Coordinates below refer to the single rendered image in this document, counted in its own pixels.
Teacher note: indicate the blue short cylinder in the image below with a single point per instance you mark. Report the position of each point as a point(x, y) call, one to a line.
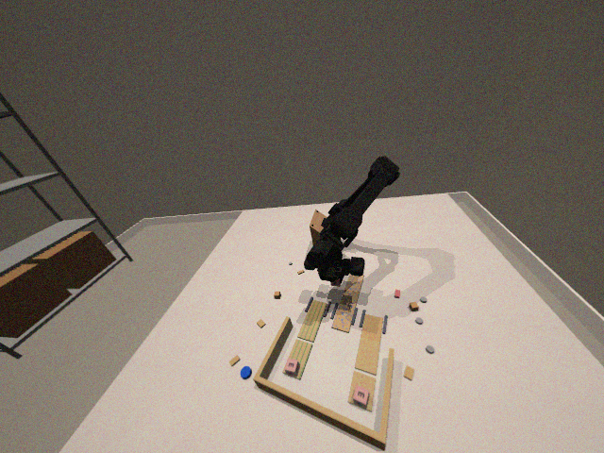
point(246, 372)

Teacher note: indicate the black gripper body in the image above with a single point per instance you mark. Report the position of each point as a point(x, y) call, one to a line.
point(354, 265)

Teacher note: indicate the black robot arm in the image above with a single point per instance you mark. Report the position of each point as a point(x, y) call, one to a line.
point(345, 218)

